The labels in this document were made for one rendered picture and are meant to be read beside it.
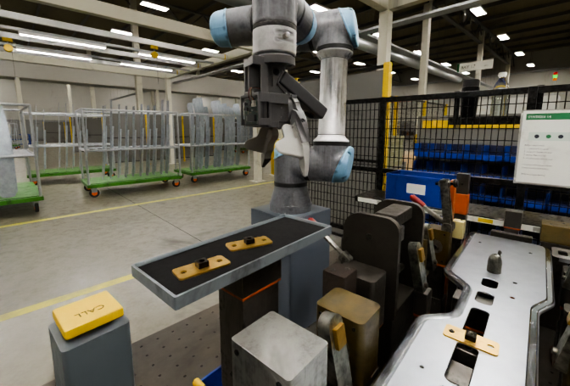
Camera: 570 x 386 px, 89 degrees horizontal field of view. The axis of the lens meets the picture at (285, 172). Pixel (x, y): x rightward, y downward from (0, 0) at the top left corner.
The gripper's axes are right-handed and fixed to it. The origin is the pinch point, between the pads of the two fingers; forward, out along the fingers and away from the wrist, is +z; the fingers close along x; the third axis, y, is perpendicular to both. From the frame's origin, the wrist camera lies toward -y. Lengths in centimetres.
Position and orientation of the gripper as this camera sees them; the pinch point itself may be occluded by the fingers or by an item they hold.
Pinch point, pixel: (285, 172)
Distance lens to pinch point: 54.4
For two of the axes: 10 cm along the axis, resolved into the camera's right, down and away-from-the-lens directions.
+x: 5.3, 1.3, -8.4
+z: 0.0, 9.9, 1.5
